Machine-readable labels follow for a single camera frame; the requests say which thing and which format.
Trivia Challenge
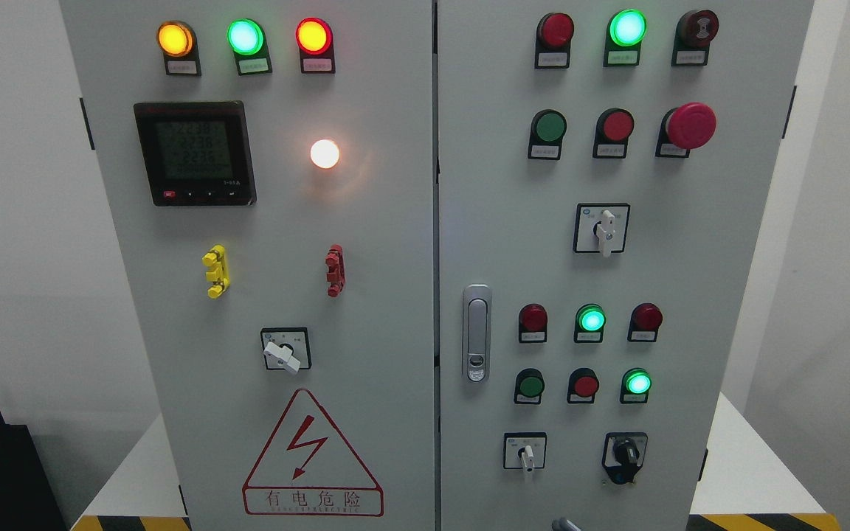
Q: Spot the silver door handle lock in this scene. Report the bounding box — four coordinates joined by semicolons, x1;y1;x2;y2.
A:
462;285;492;383

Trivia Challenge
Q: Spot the grey left cabinet door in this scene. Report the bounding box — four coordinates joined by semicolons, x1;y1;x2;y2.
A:
60;1;435;530

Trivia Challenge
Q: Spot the grey cabinet door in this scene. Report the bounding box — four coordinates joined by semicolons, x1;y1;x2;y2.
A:
60;1;435;530
436;1;813;530

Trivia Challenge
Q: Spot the grey right cabinet door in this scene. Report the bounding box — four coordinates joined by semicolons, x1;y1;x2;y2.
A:
436;1;813;530

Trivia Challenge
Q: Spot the red terminal connector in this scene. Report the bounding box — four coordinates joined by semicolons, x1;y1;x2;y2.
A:
325;244;345;298

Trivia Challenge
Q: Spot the dark red light middle left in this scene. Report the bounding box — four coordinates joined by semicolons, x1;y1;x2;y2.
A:
517;303;547;344

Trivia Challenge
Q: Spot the dark red light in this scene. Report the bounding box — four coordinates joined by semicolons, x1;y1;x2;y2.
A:
517;303;547;344
534;11;576;69
627;302;663;342

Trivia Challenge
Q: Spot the white lit indicator light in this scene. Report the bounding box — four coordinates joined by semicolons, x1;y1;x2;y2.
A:
309;138;341;170

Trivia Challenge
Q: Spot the green push button lower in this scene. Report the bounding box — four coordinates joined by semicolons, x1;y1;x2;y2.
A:
513;367;545;406

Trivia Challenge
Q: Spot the green push button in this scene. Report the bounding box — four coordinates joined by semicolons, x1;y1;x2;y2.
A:
528;110;567;160
513;367;545;406

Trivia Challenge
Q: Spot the green lit light middle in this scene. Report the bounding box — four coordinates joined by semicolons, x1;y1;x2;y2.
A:
573;303;605;344

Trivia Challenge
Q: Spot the green lit light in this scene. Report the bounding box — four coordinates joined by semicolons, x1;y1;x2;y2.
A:
603;9;647;67
573;303;605;344

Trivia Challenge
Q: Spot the green push button upper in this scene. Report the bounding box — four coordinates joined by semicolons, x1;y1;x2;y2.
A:
528;110;567;160

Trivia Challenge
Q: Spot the red push button lower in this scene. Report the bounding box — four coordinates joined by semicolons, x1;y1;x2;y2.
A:
566;367;600;404

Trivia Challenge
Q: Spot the red push button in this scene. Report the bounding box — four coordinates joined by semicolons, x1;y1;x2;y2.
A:
592;108;635;159
566;367;600;404

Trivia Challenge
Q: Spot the yellow terminal connector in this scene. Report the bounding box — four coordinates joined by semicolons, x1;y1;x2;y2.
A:
201;244;230;299

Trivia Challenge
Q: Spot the dark red light middle right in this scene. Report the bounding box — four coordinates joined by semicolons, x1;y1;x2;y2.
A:
627;302;663;342

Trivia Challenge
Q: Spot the red electrical warning triangle sticker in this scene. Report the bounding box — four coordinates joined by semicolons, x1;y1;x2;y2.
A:
242;389;384;517

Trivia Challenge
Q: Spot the red push button upper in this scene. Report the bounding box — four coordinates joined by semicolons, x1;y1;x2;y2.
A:
592;108;635;159

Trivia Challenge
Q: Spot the green lit button lower right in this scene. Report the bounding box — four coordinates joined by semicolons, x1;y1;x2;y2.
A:
618;367;652;404

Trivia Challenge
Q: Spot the black digital power meter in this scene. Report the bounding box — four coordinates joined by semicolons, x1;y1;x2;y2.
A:
133;100;257;207

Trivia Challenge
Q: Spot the red lit indicator light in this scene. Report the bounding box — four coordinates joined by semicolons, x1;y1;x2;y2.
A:
294;17;335;74

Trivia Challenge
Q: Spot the dark red light top right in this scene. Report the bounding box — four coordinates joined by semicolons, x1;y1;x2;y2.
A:
534;11;576;69

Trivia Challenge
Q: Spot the green indicator light top left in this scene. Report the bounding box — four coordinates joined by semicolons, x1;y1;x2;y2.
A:
227;18;273;75

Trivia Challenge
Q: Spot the red emergency stop button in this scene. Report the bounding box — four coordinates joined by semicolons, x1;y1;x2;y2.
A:
655;102;717;159

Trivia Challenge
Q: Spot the green lit light top right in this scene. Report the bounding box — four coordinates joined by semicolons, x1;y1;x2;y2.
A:
603;9;647;67

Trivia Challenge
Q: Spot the yellow indicator light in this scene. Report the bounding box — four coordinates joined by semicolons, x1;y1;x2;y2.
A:
156;20;201;77

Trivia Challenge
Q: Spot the dark red buzzer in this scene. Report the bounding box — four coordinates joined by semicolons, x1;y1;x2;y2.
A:
671;9;719;66

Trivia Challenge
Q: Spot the white platform with hazard stripes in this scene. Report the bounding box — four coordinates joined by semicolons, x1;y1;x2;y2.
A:
73;397;840;530

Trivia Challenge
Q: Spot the black box at left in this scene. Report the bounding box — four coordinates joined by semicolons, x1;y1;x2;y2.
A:
0;411;67;530

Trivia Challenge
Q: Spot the white selector switch left door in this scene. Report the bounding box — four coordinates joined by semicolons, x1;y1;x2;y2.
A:
260;327;311;374

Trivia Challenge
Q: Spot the white selector switch upper right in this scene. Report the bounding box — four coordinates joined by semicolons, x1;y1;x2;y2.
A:
573;203;631;257

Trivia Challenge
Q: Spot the white selector switch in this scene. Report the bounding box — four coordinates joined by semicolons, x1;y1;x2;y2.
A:
573;203;631;257
502;431;547;484

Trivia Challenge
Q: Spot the white selector switch lower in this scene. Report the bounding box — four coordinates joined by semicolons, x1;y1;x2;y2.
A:
502;431;547;484

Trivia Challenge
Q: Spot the black selector switch lower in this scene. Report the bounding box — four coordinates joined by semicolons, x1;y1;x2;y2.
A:
601;431;649;486

